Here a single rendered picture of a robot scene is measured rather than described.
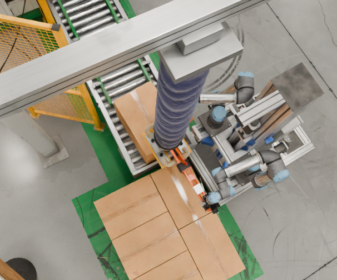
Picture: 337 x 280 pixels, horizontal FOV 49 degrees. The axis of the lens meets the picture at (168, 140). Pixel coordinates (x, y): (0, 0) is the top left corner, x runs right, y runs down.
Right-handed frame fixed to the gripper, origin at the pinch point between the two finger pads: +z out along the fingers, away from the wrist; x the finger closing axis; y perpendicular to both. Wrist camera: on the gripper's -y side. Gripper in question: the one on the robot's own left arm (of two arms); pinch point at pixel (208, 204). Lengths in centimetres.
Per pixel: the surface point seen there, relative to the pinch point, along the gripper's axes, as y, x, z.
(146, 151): 66, 18, 31
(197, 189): 13.7, 1.5, -1.3
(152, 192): 36, 28, 71
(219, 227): -24, -12, 71
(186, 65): 49, 10, -162
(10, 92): 60, 69, -179
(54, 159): 127, 101, 124
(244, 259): -70, -27, 125
